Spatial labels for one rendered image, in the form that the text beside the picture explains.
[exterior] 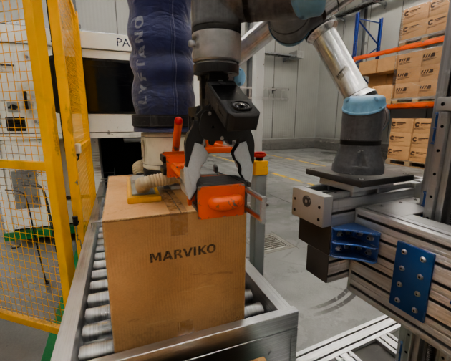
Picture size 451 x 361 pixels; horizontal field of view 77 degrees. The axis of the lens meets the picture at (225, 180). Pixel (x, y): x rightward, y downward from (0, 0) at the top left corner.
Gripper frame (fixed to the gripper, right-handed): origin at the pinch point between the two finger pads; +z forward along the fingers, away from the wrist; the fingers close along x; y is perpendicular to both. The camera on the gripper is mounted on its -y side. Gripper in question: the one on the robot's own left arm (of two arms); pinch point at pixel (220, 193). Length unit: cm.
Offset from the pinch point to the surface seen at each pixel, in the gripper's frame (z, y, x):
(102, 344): 53, 36, 25
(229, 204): 0.2, -5.8, 0.5
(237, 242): 24.8, 31.3, -15.9
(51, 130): -6, 98, 44
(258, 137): 14, 308, -157
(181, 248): 24.1, 30.9, 1.2
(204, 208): 1.0, -4.0, 3.8
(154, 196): 11.6, 43.3, 6.7
